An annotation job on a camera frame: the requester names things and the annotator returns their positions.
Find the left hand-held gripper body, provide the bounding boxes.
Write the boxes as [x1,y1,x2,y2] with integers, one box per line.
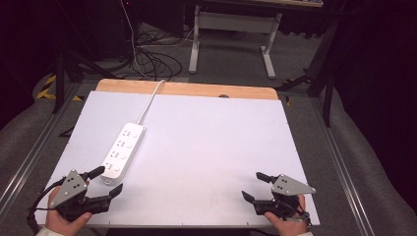
[49,168,111,222]

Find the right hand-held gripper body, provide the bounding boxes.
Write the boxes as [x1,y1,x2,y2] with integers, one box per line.
[252,174,317,219]

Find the white power strip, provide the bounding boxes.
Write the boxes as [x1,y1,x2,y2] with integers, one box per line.
[100,122,148,187]

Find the person's left hand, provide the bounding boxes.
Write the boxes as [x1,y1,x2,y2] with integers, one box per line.
[44,186,93,236]

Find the person's right hand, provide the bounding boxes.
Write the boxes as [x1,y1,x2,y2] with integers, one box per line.
[263,195,312,236]

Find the white table board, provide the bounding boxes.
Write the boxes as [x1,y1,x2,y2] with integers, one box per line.
[33,90,321,228]

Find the black metal stand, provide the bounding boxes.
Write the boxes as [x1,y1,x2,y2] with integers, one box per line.
[51,45,124,115]
[274,13,342,128]

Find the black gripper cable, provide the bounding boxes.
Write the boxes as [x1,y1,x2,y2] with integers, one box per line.
[27,177,67,234]

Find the aluminium floor rail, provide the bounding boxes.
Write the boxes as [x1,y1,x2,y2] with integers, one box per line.
[0,82,83,210]
[309,96,375,236]

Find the white power strip cable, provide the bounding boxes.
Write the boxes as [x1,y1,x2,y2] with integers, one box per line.
[136,79,167,126]

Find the black floor cables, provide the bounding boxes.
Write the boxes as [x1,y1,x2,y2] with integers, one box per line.
[129,28,183,82]

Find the thin white floor cable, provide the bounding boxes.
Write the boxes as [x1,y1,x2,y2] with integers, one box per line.
[119,0,149,79]

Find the white metal desk frame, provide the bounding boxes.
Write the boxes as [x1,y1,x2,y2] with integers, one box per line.
[188,4,283,81]

